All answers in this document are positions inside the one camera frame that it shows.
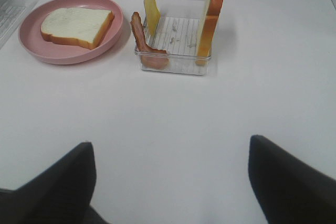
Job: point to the yellow cheese slice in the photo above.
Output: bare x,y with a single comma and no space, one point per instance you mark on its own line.
152,15

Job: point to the right clear plastic tray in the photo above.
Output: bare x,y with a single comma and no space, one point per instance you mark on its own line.
176,33

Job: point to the bread slice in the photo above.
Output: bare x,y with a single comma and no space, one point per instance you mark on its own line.
76,26
206,29

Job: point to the bacon strip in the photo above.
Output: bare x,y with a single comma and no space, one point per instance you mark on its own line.
144,43

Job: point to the left clear plastic tray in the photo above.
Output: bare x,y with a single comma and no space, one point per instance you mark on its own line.
11,14

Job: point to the clear plastic tray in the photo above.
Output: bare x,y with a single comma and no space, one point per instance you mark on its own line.
176,33
11,14

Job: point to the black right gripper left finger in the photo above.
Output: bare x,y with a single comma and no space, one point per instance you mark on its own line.
60,194

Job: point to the pink round plate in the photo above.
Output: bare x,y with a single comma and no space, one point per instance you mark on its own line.
31,39

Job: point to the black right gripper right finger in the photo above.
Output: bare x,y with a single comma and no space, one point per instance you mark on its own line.
287,189

